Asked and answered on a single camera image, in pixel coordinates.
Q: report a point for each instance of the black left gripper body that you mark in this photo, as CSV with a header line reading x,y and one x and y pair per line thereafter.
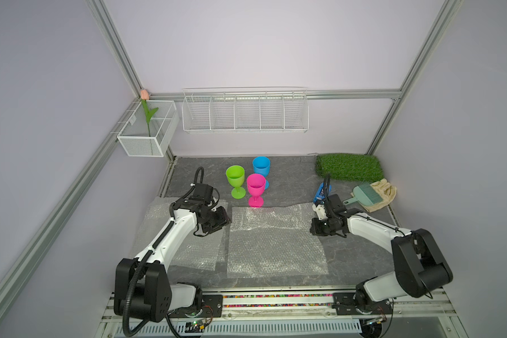
x,y
214,220

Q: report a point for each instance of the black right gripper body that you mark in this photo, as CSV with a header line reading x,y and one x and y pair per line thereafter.
x,y
321,227

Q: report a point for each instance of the blue tape dispenser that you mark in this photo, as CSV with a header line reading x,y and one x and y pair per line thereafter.
x,y
320,194

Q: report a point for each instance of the bubble wrap sheet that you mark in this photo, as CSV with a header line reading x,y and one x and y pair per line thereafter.
x,y
274,242
201,253

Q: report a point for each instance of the pink plastic wine glass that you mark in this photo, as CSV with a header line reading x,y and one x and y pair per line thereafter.
x,y
256,185

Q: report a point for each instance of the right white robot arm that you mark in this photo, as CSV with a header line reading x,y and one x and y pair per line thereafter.
x,y
419,265

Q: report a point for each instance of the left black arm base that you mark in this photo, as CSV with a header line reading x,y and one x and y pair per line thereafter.
x,y
210,306

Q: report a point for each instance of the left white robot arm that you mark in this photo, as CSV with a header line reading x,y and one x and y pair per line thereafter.
x,y
142,291

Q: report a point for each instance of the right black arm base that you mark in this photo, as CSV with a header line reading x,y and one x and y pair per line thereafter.
x,y
353,303

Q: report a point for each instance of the green plastic wine glass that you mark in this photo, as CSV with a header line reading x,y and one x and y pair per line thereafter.
x,y
236,175

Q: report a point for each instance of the blue plastic wine glass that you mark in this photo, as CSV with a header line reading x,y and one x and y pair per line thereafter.
x,y
261,166

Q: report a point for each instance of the green dustpan brush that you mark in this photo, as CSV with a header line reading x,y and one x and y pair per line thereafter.
x,y
365,195

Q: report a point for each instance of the beige cloth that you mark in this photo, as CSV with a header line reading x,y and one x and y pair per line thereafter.
x,y
387,192

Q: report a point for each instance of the green artificial grass mat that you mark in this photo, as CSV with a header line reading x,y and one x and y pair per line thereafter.
x,y
349,167

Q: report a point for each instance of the artificial pink tulip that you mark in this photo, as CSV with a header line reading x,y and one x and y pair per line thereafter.
x,y
149,112

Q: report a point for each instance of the white mesh wall basket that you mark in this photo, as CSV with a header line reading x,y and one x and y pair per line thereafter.
x,y
134,137

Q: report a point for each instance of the white slotted cable duct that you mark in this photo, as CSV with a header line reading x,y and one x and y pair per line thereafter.
x,y
226,328

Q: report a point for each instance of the white wire wall shelf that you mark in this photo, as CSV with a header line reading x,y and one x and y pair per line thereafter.
x,y
245,109

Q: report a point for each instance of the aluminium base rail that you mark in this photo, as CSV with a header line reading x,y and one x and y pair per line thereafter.
x,y
432,316

